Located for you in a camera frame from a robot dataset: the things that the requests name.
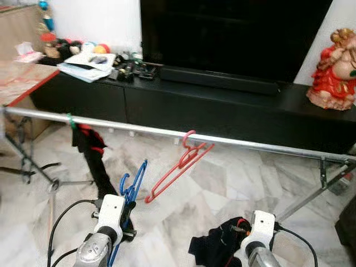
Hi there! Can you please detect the blue plastic hanger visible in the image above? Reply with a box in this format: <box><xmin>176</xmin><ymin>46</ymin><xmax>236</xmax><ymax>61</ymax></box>
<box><xmin>105</xmin><ymin>159</ymin><xmax>150</xmax><ymax>267</ymax></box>

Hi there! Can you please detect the navy garment red trim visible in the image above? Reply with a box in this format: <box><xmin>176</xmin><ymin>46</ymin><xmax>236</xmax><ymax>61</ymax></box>
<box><xmin>187</xmin><ymin>216</ymin><xmax>252</xmax><ymax>267</ymax></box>

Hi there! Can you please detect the red plastic hanger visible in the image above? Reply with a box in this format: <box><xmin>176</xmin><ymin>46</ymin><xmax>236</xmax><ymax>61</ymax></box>
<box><xmin>144</xmin><ymin>130</ymin><xmax>216</xmax><ymax>205</ymax></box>

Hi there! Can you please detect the green hanger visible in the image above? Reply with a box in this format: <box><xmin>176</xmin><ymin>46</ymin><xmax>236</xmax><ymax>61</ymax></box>
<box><xmin>66</xmin><ymin>112</ymin><xmax>77</xmax><ymax>130</ymax></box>

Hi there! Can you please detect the black shirt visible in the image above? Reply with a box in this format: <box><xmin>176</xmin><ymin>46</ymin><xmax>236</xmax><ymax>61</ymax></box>
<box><xmin>71</xmin><ymin>123</ymin><xmax>121</xmax><ymax>199</ymax></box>

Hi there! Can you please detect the silver drying rack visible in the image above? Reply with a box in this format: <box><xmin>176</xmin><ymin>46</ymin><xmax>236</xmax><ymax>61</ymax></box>
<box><xmin>0</xmin><ymin>106</ymin><xmax>356</xmax><ymax>226</ymax></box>

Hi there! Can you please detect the white power strip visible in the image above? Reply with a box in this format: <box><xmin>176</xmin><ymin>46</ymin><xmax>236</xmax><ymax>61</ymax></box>
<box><xmin>328</xmin><ymin>172</ymin><xmax>354</xmax><ymax>196</ymax></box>

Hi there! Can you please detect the black TV cabinet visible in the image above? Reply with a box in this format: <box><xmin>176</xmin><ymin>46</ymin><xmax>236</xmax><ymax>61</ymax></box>
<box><xmin>30</xmin><ymin>69</ymin><xmax>356</xmax><ymax>156</ymax></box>

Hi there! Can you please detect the black gadget pile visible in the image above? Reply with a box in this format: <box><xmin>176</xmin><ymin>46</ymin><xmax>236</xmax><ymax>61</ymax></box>
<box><xmin>113</xmin><ymin>52</ymin><xmax>157</xmax><ymax>83</ymax></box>

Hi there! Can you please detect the white paper stack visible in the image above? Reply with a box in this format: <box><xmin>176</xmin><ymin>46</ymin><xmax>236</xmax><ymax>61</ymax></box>
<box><xmin>57</xmin><ymin>51</ymin><xmax>117</xmax><ymax>83</ymax></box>

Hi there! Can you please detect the orange round toy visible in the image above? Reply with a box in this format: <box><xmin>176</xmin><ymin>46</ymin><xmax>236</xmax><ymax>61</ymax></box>
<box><xmin>93</xmin><ymin>43</ymin><xmax>111</xmax><ymax>55</ymax></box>

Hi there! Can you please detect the marble top red-edged table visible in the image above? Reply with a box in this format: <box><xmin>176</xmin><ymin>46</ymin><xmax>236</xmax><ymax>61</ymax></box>
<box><xmin>0</xmin><ymin>60</ymin><xmax>61</xmax><ymax>108</ymax></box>

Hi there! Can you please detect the white round toy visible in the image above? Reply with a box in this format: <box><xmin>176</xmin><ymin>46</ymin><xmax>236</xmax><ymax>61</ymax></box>
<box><xmin>82</xmin><ymin>41</ymin><xmax>97</xmax><ymax>55</ymax></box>

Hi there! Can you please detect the red robed figurine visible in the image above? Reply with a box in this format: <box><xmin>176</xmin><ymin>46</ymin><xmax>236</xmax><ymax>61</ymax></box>
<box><xmin>305</xmin><ymin>27</ymin><xmax>356</xmax><ymax>111</ymax></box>

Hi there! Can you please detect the black plush toy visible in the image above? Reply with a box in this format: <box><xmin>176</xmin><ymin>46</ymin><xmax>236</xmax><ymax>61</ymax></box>
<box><xmin>55</xmin><ymin>38</ymin><xmax>84</xmax><ymax>60</ymax></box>

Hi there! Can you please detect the pink tissue pack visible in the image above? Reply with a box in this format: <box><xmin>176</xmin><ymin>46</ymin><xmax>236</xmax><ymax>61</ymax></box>
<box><xmin>13</xmin><ymin>41</ymin><xmax>46</xmax><ymax>64</ymax></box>

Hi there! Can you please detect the black television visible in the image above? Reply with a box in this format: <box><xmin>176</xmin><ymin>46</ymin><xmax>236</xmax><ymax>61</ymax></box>
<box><xmin>139</xmin><ymin>0</ymin><xmax>335</xmax><ymax>84</ymax></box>

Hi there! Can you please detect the blue red ornament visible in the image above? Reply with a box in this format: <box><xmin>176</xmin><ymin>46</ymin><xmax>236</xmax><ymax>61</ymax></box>
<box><xmin>36</xmin><ymin>0</ymin><xmax>57</xmax><ymax>43</ymax></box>

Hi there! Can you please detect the wooden sideboard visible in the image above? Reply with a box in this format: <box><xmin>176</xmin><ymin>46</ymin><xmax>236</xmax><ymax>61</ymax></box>
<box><xmin>0</xmin><ymin>4</ymin><xmax>46</xmax><ymax>63</ymax></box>

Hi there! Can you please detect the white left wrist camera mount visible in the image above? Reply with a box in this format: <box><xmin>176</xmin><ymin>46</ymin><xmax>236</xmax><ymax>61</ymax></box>
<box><xmin>94</xmin><ymin>194</ymin><xmax>126</xmax><ymax>239</ymax></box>

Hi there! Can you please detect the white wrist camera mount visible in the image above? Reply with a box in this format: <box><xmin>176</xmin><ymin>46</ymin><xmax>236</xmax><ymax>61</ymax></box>
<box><xmin>94</xmin><ymin>194</ymin><xmax>126</xmax><ymax>239</ymax></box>
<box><xmin>244</xmin><ymin>210</ymin><xmax>276</xmax><ymax>249</ymax></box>

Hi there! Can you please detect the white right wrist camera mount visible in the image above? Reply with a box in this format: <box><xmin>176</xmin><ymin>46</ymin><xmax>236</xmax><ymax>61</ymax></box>
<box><xmin>244</xmin><ymin>210</ymin><xmax>276</xmax><ymax>249</ymax></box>

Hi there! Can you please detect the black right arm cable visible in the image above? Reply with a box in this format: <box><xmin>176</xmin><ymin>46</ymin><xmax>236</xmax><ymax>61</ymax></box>
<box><xmin>275</xmin><ymin>222</ymin><xmax>319</xmax><ymax>267</ymax></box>

